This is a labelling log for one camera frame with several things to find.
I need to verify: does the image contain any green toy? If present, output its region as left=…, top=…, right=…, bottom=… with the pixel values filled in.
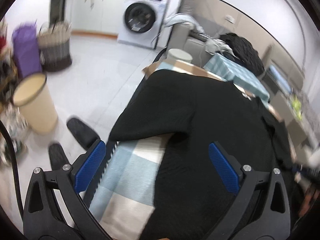
left=290, top=94, right=302, bottom=120

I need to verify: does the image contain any woven laundry basket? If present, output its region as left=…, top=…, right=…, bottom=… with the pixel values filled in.
left=37, top=21, right=72, bottom=73

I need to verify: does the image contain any grey sofa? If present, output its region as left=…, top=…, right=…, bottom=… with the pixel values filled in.
left=167, top=0, right=222, bottom=67

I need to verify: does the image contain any cream waste bin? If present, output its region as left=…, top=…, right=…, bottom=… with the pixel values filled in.
left=12, top=73, right=58, bottom=134

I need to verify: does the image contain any white washing machine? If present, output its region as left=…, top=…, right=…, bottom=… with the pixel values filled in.
left=117, top=0, right=170, bottom=50

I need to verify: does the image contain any blue checkered cloth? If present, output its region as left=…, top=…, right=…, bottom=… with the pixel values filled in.
left=203, top=53, right=270, bottom=102

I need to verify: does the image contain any purple bag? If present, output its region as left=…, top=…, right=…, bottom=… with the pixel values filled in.
left=12, top=23, right=42, bottom=79

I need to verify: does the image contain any black jacket on sofa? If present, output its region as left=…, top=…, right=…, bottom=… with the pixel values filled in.
left=219, top=33, right=265, bottom=76

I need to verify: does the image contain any black knit sweater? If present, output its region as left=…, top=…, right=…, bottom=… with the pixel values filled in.
left=109, top=69, right=304, bottom=239

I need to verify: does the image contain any checkered tablecloth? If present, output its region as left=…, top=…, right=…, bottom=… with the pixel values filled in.
left=88, top=61, right=286, bottom=240

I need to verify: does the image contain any round cream stool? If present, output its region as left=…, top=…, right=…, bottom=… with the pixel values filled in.
left=165, top=48, right=193, bottom=64

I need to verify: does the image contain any white light clothes pile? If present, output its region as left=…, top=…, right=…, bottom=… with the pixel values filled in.
left=204, top=38, right=233, bottom=55

